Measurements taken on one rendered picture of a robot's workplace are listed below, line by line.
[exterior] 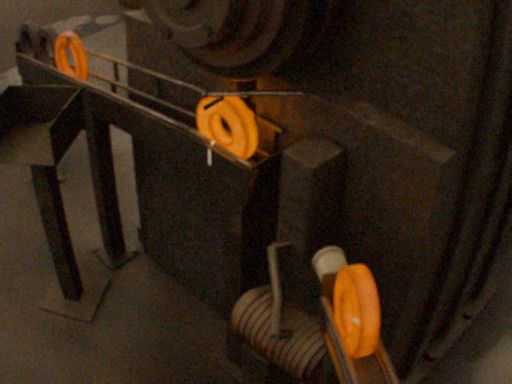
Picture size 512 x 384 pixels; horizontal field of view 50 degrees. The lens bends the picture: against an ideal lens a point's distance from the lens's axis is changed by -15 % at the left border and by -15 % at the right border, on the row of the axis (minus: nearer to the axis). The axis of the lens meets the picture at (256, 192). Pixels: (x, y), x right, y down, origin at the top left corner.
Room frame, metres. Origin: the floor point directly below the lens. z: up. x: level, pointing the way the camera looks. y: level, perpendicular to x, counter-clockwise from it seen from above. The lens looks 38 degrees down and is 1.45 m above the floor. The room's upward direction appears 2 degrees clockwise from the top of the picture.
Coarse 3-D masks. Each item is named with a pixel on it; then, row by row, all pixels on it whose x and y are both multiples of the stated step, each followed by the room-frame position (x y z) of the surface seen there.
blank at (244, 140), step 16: (208, 112) 1.13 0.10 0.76; (224, 112) 1.10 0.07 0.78; (240, 112) 1.08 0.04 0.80; (208, 128) 1.13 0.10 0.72; (240, 128) 1.07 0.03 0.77; (256, 128) 1.08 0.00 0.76; (208, 144) 1.13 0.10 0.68; (224, 144) 1.10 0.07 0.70; (240, 144) 1.07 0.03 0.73; (256, 144) 1.07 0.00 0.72
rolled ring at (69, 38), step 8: (72, 32) 1.62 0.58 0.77; (56, 40) 1.65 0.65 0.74; (64, 40) 1.61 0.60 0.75; (72, 40) 1.58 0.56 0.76; (80, 40) 1.59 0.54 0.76; (56, 48) 1.66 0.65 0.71; (64, 48) 1.66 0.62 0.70; (72, 48) 1.57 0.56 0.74; (80, 48) 1.57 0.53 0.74; (56, 56) 1.66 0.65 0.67; (64, 56) 1.66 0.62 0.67; (80, 56) 1.55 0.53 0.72; (64, 64) 1.65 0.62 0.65; (80, 64) 1.54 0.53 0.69; (72, 72) 1.63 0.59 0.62; (80, 72) 1.54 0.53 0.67
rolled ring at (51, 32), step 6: (42, 30) 1.75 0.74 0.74; (48, 30) 1.72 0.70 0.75; (54, 30) 1.73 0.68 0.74; (42, 36) 1.76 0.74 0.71; (48, 36) 1.71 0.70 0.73; (54, 36) 1.70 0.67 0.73; (36, 42) 1.80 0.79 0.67; (42, 42) 1.79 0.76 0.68; (54, 42) 1.69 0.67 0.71; (42, 48) 1.79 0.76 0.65; (54, 48) 1.68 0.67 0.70; (42, 54) 1.78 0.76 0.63; (48, 54) 1.79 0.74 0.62; (54, 54) 1.68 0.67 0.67; (42, 60) 1.77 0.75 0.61; (48, 60) 1.77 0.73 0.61; (54, 60) 1.68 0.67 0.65; (54, 66) 1.69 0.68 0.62
